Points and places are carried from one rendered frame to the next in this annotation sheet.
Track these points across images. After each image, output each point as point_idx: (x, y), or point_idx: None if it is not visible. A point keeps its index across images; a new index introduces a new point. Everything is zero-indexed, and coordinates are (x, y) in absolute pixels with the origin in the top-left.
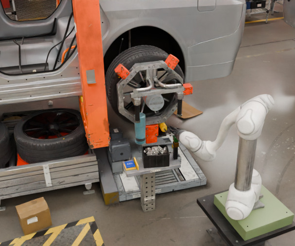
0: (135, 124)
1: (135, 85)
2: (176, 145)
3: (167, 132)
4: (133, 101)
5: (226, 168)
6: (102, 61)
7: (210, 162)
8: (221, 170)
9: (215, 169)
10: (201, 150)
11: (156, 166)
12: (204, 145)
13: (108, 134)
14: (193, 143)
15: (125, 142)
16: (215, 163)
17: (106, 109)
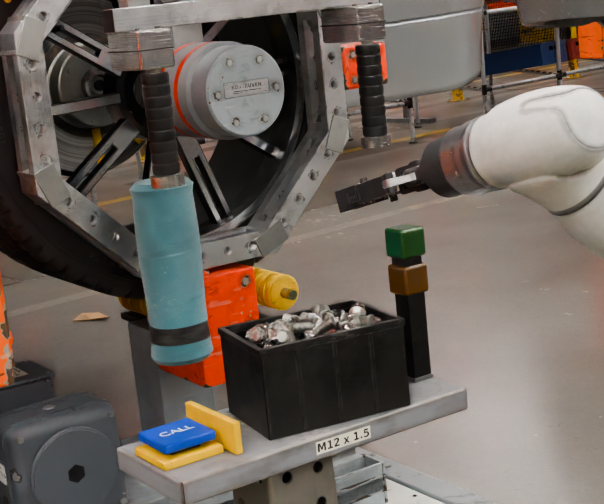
0: (145, 237)
1: (98, 59)
2: (414, 278)
3: (360, 200)
4: (127, 59)
5: (601, 489)
6: None
7: (509, 488)
8: (584, 499)
9: (550, 503)
10: None
11: (337, 417)
12: None
13: (2, 305)
14: (587, 118)
15: (87, 403)
16: (534, 486)
17: None
